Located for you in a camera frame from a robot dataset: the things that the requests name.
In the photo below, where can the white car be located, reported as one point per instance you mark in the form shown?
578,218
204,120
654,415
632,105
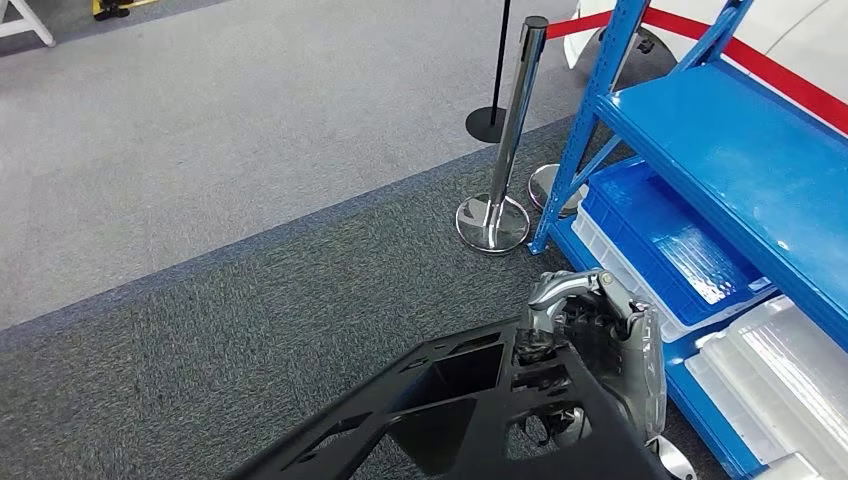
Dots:
808,33

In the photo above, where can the black slotted plastic panel part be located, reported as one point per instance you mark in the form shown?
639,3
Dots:
490,437

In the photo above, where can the yellow black floor tool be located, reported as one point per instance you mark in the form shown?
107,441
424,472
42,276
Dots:
116,8

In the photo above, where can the thin black stanchion post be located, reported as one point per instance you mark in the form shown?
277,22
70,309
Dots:
484,126

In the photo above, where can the blue plastic crate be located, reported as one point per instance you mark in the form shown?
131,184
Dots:
636,218

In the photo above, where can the white stand leg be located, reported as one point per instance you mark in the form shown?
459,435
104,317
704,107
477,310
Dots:
30,26

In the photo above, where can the red barrier belt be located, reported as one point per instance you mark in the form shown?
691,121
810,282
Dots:
795,89
576,25

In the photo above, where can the blue metal shelf rack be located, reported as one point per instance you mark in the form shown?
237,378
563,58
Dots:
729,146

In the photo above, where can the white plastic crate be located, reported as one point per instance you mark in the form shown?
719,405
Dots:
596,242

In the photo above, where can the chrome stanchion post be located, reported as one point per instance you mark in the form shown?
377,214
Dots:
546,189
513,119

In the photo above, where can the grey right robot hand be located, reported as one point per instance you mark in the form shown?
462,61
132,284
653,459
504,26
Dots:
636,371

